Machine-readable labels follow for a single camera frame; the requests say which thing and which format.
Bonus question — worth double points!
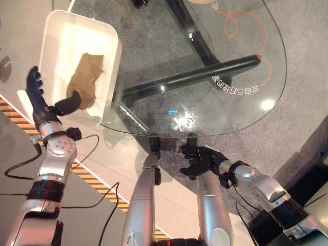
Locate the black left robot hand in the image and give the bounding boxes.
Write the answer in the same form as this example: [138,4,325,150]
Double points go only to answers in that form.
[26,66,82,131]

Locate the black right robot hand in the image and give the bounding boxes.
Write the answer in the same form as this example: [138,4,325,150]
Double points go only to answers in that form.
[179,145,230,180]

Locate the brown wiping cloth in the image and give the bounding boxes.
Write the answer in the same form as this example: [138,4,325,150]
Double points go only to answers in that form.
[67,52,106,111]

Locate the white rectangular plastic basket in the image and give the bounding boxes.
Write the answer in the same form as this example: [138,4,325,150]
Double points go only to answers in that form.
[16,9,123,128]

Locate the dark left robot foot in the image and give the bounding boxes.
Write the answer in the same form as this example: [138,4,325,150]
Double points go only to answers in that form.
[149,135,161,154]

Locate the black table base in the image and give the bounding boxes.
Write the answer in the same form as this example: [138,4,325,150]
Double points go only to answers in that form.
[119,0,262,110]

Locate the yellow black hazard floor tape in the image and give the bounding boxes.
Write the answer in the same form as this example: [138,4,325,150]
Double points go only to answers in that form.
[0,98,170,240]

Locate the dark furniture block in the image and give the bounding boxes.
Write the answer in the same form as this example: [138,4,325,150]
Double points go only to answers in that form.
[245,138,328,246]

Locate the small dark object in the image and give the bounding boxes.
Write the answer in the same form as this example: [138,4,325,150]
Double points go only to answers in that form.
[132,0,150,9]

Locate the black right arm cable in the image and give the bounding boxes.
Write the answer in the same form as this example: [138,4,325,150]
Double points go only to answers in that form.
[232,188,258,246]

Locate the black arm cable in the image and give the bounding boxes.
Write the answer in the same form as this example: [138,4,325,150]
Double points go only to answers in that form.
[232,188,258,246]
[0,182,120,246]

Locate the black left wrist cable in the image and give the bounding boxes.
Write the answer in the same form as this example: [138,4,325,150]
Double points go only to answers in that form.
[4,134,100,180]

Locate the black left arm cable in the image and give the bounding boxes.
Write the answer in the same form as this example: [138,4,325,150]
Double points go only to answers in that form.
[0,182,120,246]

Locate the thin orange cable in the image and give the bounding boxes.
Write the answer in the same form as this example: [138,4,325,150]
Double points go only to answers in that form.
[224,10,273,88]

